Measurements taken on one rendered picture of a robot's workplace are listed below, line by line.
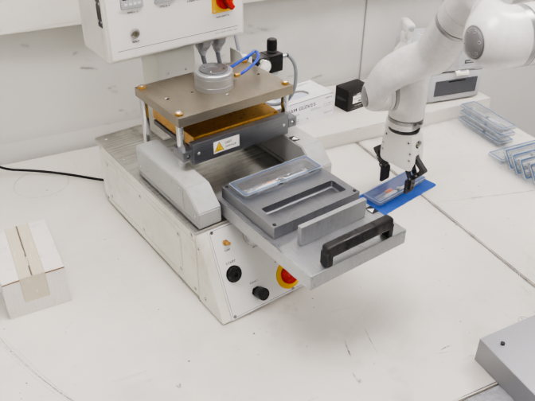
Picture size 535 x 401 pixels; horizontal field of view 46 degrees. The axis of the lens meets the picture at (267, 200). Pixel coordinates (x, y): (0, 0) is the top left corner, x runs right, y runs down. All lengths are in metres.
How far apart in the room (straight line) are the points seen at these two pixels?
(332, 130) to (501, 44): 0.86
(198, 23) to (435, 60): 0.50
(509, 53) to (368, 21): 1.12
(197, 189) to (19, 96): 0.77
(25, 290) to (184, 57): 0.59
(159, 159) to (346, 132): 0.72
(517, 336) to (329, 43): 1.18
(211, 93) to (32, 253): 0.48
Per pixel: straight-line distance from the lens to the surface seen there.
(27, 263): 1.32
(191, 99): 1.25
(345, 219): 1.11
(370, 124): 1.87
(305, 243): 1.07
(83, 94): 1.83
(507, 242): 1.55
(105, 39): 1.31
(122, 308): 1.30
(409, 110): 1.49
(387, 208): 1.58
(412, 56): 1.38
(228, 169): 1.36
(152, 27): 1.35
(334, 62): 2.11
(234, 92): 1.27
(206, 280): 1.22
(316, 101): 1.85
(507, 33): 1.05
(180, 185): 1.19
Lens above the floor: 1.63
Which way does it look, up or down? 34 degrees down
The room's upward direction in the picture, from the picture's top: straight up
